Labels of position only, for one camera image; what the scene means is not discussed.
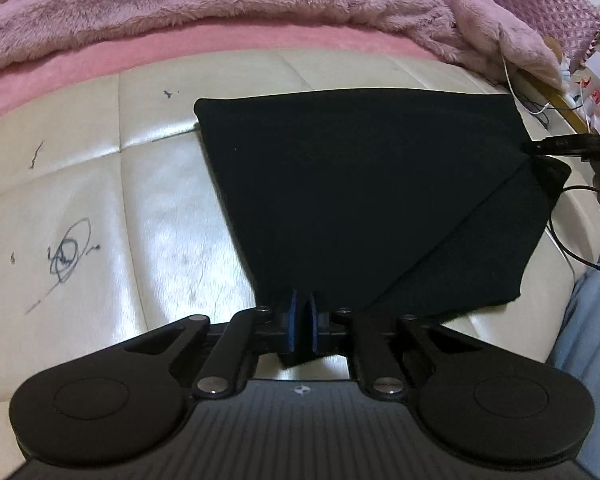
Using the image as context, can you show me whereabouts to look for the black cable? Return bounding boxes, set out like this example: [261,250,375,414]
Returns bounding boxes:
[544,185,600,275]

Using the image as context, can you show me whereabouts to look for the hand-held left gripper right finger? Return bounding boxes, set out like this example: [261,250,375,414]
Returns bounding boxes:
[307,290,482,402]

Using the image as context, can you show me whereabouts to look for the bedside clutter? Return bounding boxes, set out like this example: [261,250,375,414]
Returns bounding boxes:
[555,25,600,136]

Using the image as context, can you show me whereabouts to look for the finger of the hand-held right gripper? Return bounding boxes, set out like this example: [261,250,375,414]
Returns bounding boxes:
[521,135,600,157]

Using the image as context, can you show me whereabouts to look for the pink fuzzy blanket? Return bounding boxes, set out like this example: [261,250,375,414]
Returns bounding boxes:
[0,0,563,92]

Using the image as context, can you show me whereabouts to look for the pink bed sheet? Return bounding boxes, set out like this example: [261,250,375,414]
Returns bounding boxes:
[0,22,436,128]

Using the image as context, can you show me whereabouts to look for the black pants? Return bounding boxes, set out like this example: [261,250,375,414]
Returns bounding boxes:
[193,87,572,368]

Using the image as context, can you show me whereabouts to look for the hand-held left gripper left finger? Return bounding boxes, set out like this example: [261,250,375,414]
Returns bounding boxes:
[124,289,306,402]

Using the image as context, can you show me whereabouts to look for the person's leg in blue trousers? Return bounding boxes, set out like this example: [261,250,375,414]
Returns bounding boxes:
[550,260,600,480]

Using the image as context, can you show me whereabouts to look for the pink quilted headboard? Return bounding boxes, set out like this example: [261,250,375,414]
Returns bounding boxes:
[445,0,600,73]

